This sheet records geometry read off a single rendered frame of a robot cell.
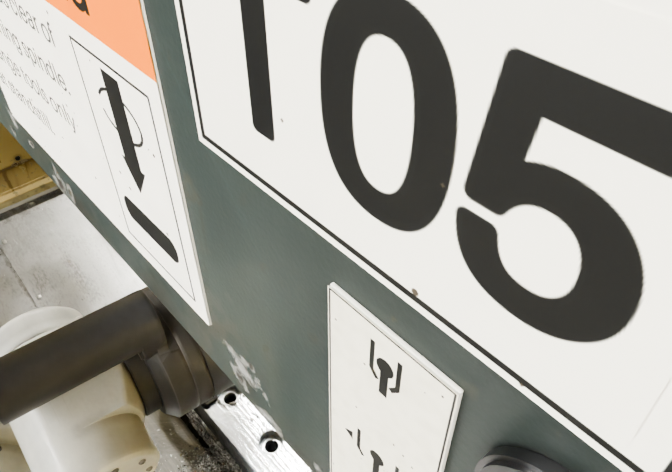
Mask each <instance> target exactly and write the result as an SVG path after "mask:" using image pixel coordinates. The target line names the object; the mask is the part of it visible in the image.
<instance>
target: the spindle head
mask: <svg viewBox="0 0 672 472"><path fill-rule="evenodd" d="M143 2H144V7H145V11H146V16H147V21H148V25H149V30H150V35H151V40H152V44H153V49H154V54H155V58H156V63H157V68H158V73H159V77H160V82H161V87H162V91H163V96H164V101H165V106H166V110H167V115H168V120H169V124H170V129H171V134H172V139H173V143H174V148H175V153H176V157H177V162H178V167H179V172H180V176H181V181H182V186H183V190H184V195H185V200H186V205H187V209H188V214H189V219H190V223H191V228H192V233H193V238H194V242H195V247H196V252H197V256H198V261H199V266H200V271H201V275H202V280H203V285H204V289H205V294H206V299H207V304H208V308H209V313H210V318H211V322H212V325H210V324H209V326H208V324H207V323H206V322H205V321H204V320H203V319H202V318H201V317H200V316H199V315H198V314H197V313H196V312H195V311H194V309H193V308H192V307H191V306H190V305H189V304H188V303H187V302H186V301H185V300H184V299H183V298H182V297H181V296H180V294H179V293H178V292H177V291H176V290H175V289H174V288H173V287H172V286H171V285H170V284H169V283H168V282H167V281H166V279H165V278H164V277H163V276H162V275H161V274H160V273H159V272H158V271H157V270H156V269H155V268H154V267H153V266H152V264H151V263H150V262H149V261H148V260H147V259H146V258H145V257H144V256H143V255H142V254H141V253H140V252H139V251H138V249H137V248H136V247H135V246H134V245H133V244H132V243H131V242H130V241H129V240H128V239H127V238H126V237H125V235H124V234H123V233H122V232H121V231H120V230H119V229H118V228H117V227H116V226H115V225H114V224H113V223H112V222H111V220H110V219H109V218H108V217H107V216H106V215H105V214H104V213H103V212H102V211H101V210H100V209H99V208H98V207H97V205H96V204H95V203H94V202H93V201H92V200H91V199H90V198H89V197H88V196H87V195H86V194H85V193H84V192H83V190H82V189H81V188H80V187H79V186H78V185H77V184H76V183H75V182H74V181H73V180H72V179H71V178H70V177H69V175H68V174H67V173H66V172H65V171H64V170H63V169H62V168H61V167H60V166H59V165H58V164H57V163H56V162H55V160H54V159H53V158H52V157H51V156H50V155H49V154H48V153H47V152H46V151H45V150H44V149H43V148H42V147H41V145H40V144H39V143H38V142H37V141H36V140H35V139H34V138H33V137H32V136H31V135H30V134H29V133H28V131H27V130H26V129H25V128H24V127H23V126H22V125H21V124H20V123H19V122H18V121H17V120H16V119H15V118H14V116H13V115H12V113H11V110H10V108H9V105H8V103H7V101H6V98H5V96H4V93H3V91H2V88H1V86H0V122H1V123H2V124H3V126H4V127H5V128H6V129H7V130H8V131H9V132H10V133H11V135H12V136H13V137H14V138H15V139H16V140H17V141H18V142H19V144H20V145H21V146H22V147H23V148H24V149H25V150H26V151H27V152H28V154H29V155H30V156H31V157H32V158H33V159H34V160H35V161H36V163H37V164H38V165H39V166H40V167H41V168H42V169H43V170H44V172H45V173H46V174H47V175H48V176H49V177H50V178H51V179H52V180H53V182H54V183H55V184H56V185H57V186H58V187H59V188H60V189H61V191H62V192H63V193H64V194H65V195H66V196H67V197H68V198H69V200H70V201H71V202H72V203H73V204H74V205H75V206H76V207H77V209H78V210H79V211H80V212H81V213H82V214H83V215H84V216H85V217H86V219H87V220H88V221H89V222H90V223H91V224H92V225H93V226H94V228H95V229H96V230H97V231H98V232H99V233H100V234H101V235H102V237H103V238H104V239H105V240H106V241H107V242H108V243H109V244H110V245H111V247H112V248H113V249H114V250H115V251H116V252H117V253H118V254H119V256H120V257H121V258H122V259H123V260H124V261H125V262H126V263H127V265H128V266H129V267H130V268H131V269H132V270H133V271H134V272H135V274H136V275H137V276H138V277H139V278H140V279H141V280H142V281H143V282H144V284H145V285H146V286H147V287H148V288H149V289H150V290H151V291H152V293H153V294H154V295H155V296H156V297H157V298H158V299H159V300H160V302H161V303H162V304H163V305H164V306H165V307H166V308H167V309H168V310H169V312H170V313H171V314H172V315H173V316H174V317H175V318H176V319H177V321H178V322H179V323H180V324H181V325H182V326H183V327H184V328H185V330H186V331H187V332H188V333H189V334H190V335H191V336H192V337H193V339H194V340H195V341H196V342H197V343H198V344H199V345H200V346H201V347H202V349H203V350H204V351H205V352H206V353H207V354H208V355H209V356H210V358H211V359H212V360H213V361H214V362H215V363H216V364H217V365H218V367H219V368H220V369H221V370H222V371H223V372H224V373H225V374H226V375H227V377H228V378H229V379H230V380H231V381H232V382H233V383H234V384H235V386H236V387H237V388H238V389H239V390H240V391H241V392H242V393H243V395H244V396H245V397H246V398H247V399H248V400H249V401H250V402H251V404H252V405H253V406H254V407H255V408H256V409H257V410H258V411H259V412H260V414H261V415H262V416H263V417H264V418H265V419H266V420H267V421H268V423H269V424H270V425H271V426H272V427H273V428H274V429H275V430H276V432H277V433H278V434H279V435H280V436H281V437H282V438H283V439H284V440H285V442H286V443H287V444H288V445H289V446H290V447H291V448H292V449H293V451H294V452H295V453H296V454H297V455H298V456H299V457H300V458H301V460H302V461H303V462H304V463H305V464H306V465H307V466H308V467H309V469H310V470H311V471H312V472H330V421H329V346H328V286H330V284H331V283H333V282H334V283H335V284H337V285H338V286H339V287H340V288H341V289H343V290H344V291H345V292H346V293H347V294H349V295H350V296H351V297H352V298H353V299H355V300H356V301H357V302H358V303H359V304H361V305H362V306H363V307H364V308H365V309H367V310H368V311H369V312H370V313H372V314H373V315H374V316H375V317H376V318H378V319H379V320H380V321H381V322H382V323H384V324H385V325H386V326H387V327H388V328H390V329H391V330H392V331H393V332H394V333H396V334H397V335H398V336H399V337H400V338H402V339H403V340H404V341H405V342H406V343H408V344H409V345H410V346H411V347H412V348H414V349H415V350H416V351H417V352H418V353H420V354H421V355H422V356H423V357H424V358H426V359H427V360H428V361H429V362H430V363H432V364H433V365H434V366H435V367H436V368H438V369H439V370H440V371H441V372H442V373H444V374H445V375H446V376H447V377H448V378H450V379H451V380H452V381H453V382H454V383H456V384H457V385H458V386H459V387H460V388H462V389H463V396H462V400H461V404H460V408H459V412H458V416H457V420H456V424H455V428H454V432H453V436H452V440H451V444H450V448H449V452H448V456H447V460H446V465H445V469H444V472H475V467H476V465H477V463H478V462H479V461H480V460H481V459H482V458H483V457H484V456H485V455H486V454H487V453H488V452H489V451H490V450H491V449H494V448H496V447H501V446H511V447H517V448H522V449H526V450H530V451H534V452H536V453H538V454H541V455H543V456H546V457H548V458H549V459H551V460H553V461H555V462H557V463H559V464H560V465H562V466H563V467H565V468H566V469H568V470H569V471H571V472H623V471H622V470H620V469H619V468H618V467H616V466H615V465H614V464H613V463H611V462H610V461H609V460H607V459H606V458H605V457H604V456H602V455H601V454H600V453H599V452H597V451H596V450H595V449H593V448H592V447H591V446H590V445H588V444H587V443H586V442H584V441H583V440H582V439H581V438H579V437H578V436H577V435H575V434H574V433H573V432H572V431H570V430H569V429H568V428H567V427H565V426H564V425H563V424H561V423H560V422H559V421H558V420H556V419H555V418H554V417H552V416H551V415H550V414H549V413H547V412H546V411H545V410H544V409H542V408H541V407H540V406H538V405H537V404H536V403H535V402H533V401H532V400H531V399H529V398H528V397H527V396H526V395H524V394H523V393H522V392H521V391H519V390H518V389H517V388H515V387H514V386H513V385H512V384H510V383H509V382H508V381H506V380H505V379H504V378H503V377H501V376H500V375H499V374H497V373H496V372H495V371H494V370H492V369H491V368H490V367H489V366H487V365H486V364H485V363H483V362H482V361H481V360H480V359H478V358H477V357H476V356H474V355H473V354H472V353H471V352H469V351H468V350H467V349H466V348H464V347H463V346H462V345H460V344H459V343H458V342H457V341H455V340H454V339H453V338H451V337H450V336H449V335H448V334H446V333H445V332H444V331H443V330H441V329H440V328H439V327H437V326H436V325H435V324H434V323H432V322H431V321H430V320H428V319H427V318H426V317H425V316H423V315H422V314H421V313H419V312H418V311H417V310H416V309H414V308H413V307H412V306H411V305H409V304H408V303H407V302H405V301H404V300H403V299H402V298H400V297H399V296H398V295H396V294H395V293H394V292H393V291H391V290H390V289H389V288H388V287H386V286H385V285H384V284H382V283H381V282H380V281H379V280H377V279H376V278H375V277H373V276H372V275H371V274H370V273H368V272H367V271H366V270H365V269H363V268H362V267H361V266H359V265H358V264H357V263H356V262H354V261H353V260H352V259H350V258H349V257H348V256H347V255H345V254H344V253H343V252H341V251H340V250H339V249H338V248H336V247H335V246H334V245H333V244H331V243H330V242H329V241H327V240H326V239H325V238H324V237H322V236H321V235H320V234H318V233H317V232H316V231H315V230H313V229H312V228H311V227H310V226H308V225H307V224H306V223H304V222H303V221H302V220H301V219H299V218H298V217H297V216H295V215H294V214H293V213H292V212H290V211H289V210H288V209H287V208H285V207H284V206H283V205H281V204H280V203H279V202H278V201H276V200H275V199H274V198H272V197H271V196H270V195H269V194H267V193H266V192H265V191H263V190H262V189H261V188H260V187H258V186H257V185H256V184H255V183H253V182H252V181H251V180H249V179H248V178H247V177H246V176H244V175H243V174H242V173H240V172H239V171H238V170H237V169H235V168H234V167H233V166H232V165H230V164H229V163H228V162H226V161H225V160H224V159H223V158H221V157H220V156H219V155H217V154H216V153H215V152H214V151H212V150H211V149H210V148H209V147H207V146H206V145H205V144H203V143H202V142H201V141H200V140H199V136H198V130H197V124H196V119H195V113H194V108H193V102H192V96H191V91H190V85H189V79H188V74H187V68H186V63H185V57H184V51H183V46H182V40H181V34H180V29H179V23H178V18H177V12H176V6H175V1H174V0H143Z"/></svg>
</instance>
